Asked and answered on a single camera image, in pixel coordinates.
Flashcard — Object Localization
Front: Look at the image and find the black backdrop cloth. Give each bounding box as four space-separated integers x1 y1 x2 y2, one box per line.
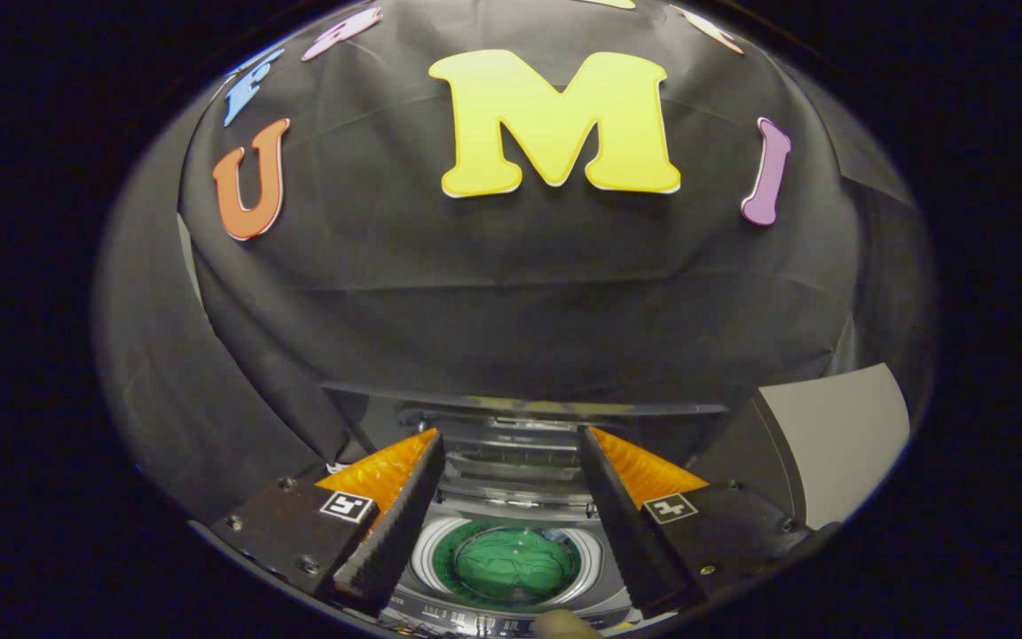
92 0 936 525

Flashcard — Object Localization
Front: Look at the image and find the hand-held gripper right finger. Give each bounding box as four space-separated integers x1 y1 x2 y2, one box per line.
577 424 818 618

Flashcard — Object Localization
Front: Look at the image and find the green polo shirt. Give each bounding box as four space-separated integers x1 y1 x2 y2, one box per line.
453 525 581 604

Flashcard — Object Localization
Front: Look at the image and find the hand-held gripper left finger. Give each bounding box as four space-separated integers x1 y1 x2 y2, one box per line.
209 428 447 618

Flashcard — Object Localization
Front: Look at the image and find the beige cabinet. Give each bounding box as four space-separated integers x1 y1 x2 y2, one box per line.
688 362 911 532

